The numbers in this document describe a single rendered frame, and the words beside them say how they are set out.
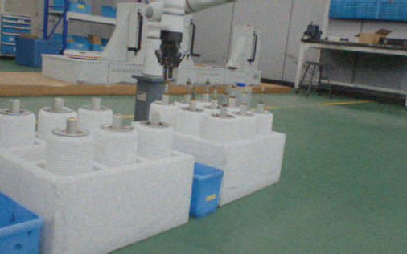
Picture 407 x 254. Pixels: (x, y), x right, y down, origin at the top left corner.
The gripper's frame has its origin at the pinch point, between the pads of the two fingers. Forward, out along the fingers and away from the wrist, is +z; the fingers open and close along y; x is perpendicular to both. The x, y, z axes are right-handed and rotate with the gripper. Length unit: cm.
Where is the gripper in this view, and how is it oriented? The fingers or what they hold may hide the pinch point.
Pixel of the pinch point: (167, 74)
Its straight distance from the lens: 141.3
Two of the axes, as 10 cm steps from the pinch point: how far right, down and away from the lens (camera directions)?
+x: -6.4, 0.7, -7.6
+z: -1.1, 9.8, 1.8
